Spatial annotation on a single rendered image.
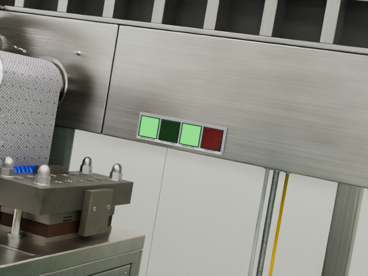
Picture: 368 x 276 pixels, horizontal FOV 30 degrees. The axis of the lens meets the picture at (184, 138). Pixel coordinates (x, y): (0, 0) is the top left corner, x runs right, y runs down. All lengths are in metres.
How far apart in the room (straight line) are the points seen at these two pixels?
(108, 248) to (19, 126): 0.37
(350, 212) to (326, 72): 0.37
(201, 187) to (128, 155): 0.56
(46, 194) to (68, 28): 0.59
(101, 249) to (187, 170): 2.68
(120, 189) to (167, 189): 2.58
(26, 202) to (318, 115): 0.70
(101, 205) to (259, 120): 0.44
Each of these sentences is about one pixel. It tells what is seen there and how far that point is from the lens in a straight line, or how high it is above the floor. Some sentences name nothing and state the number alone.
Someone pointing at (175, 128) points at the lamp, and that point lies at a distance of 1.75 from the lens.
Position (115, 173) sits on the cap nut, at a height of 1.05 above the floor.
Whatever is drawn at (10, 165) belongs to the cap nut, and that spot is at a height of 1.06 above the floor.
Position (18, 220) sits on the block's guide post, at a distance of 1.60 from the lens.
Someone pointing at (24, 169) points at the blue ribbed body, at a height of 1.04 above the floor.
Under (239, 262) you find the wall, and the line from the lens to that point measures 4.23.
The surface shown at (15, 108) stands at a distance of 1.71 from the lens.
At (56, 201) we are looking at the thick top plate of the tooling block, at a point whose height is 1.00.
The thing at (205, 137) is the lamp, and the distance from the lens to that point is 1.72.
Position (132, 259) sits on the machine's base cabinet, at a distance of 1.82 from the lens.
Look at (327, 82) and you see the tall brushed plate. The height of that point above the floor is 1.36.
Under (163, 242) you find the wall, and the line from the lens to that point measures 4.42.
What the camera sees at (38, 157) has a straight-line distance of 1.82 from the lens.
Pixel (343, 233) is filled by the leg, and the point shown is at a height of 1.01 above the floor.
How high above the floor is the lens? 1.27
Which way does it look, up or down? 3 degrees down
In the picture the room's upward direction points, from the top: 10 degrees clockwise
